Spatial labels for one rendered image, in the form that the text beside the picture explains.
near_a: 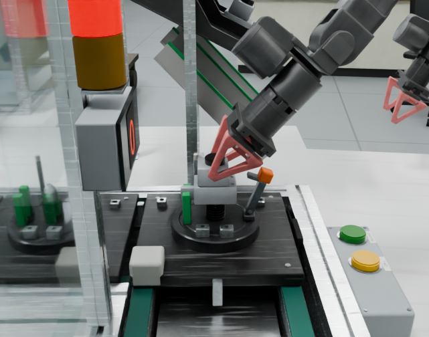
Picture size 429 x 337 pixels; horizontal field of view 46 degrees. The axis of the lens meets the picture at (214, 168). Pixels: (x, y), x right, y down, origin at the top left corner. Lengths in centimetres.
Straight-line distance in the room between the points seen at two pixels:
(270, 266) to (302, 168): 58
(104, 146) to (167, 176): 75
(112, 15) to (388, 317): 49
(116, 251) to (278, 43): 38
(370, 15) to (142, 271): 45
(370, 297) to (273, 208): 24
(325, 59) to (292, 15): 466
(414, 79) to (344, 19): 58
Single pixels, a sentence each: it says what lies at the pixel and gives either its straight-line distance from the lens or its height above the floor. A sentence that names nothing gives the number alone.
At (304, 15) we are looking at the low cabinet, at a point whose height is 61.
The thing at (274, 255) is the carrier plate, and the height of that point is 97.
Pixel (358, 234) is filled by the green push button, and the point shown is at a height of 97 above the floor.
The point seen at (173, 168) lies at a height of 86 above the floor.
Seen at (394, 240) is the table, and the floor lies 86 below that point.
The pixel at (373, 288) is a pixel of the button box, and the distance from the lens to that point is 73.
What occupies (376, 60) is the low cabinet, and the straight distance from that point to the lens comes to 551.
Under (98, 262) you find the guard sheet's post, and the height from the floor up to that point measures 105.
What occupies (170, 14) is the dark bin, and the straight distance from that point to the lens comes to 92.
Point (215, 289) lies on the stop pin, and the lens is 71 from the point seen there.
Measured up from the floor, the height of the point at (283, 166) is 86.
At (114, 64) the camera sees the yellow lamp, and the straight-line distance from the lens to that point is 50.
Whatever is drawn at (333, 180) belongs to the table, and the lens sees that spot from 123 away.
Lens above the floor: 140
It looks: 25 degrees down
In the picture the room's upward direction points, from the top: straight up
